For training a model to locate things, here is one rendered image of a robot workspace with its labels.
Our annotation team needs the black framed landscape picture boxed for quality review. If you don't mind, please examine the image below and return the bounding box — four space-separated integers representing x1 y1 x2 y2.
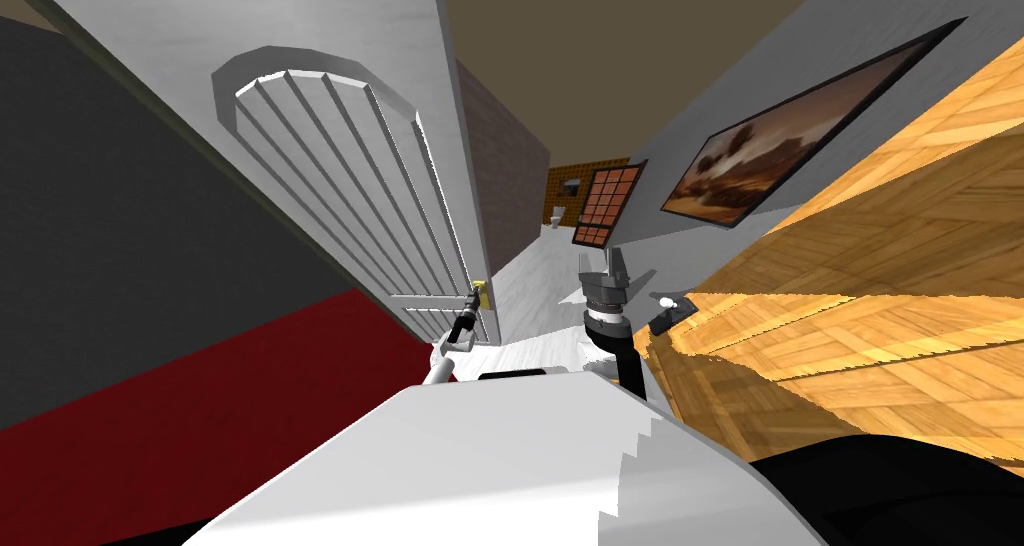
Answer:
660 17 970 230

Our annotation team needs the red paned window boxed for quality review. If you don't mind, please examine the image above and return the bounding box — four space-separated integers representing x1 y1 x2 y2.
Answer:
571 159 649 251

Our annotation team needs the black bar with white knob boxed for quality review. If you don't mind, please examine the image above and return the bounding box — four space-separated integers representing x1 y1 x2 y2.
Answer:
647 292 700 338

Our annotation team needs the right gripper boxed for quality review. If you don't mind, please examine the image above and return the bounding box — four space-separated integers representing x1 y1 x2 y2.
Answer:
578 245 635 314

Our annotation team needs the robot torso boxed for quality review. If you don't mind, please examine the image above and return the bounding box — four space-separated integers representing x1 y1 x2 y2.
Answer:
182 367 830 546

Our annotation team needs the white door leaf arched panel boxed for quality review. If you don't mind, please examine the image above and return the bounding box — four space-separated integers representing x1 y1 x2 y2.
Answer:
22 0 504 347

